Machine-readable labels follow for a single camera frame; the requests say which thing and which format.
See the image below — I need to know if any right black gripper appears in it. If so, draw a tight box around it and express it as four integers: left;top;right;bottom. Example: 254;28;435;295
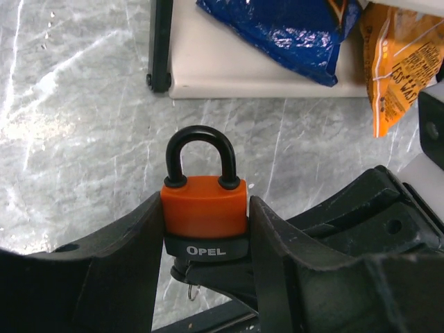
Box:
183;164;444;306

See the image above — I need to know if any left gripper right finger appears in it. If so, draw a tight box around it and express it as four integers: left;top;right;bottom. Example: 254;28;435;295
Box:
250;196;443;332

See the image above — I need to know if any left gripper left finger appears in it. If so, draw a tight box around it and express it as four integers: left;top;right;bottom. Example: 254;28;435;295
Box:
1;194;164;332

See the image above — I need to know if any black-headed key bunch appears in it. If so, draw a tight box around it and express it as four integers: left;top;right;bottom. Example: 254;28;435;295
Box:
170;258;214;290

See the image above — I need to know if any small orange black padlock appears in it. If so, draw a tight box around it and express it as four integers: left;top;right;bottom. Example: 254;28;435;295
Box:
160;125;249;262

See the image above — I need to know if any orange snack bag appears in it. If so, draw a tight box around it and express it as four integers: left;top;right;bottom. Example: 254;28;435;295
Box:
359;3;443;137

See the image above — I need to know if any blue snack bag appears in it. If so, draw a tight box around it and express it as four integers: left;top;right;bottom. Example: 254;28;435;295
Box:
196;0;363;87

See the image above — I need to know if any beige three-tier shelf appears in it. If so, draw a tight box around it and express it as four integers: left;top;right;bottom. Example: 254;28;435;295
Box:
146;1;366;99

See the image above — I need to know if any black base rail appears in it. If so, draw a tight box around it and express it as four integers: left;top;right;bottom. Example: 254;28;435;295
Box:
153;301;261;333

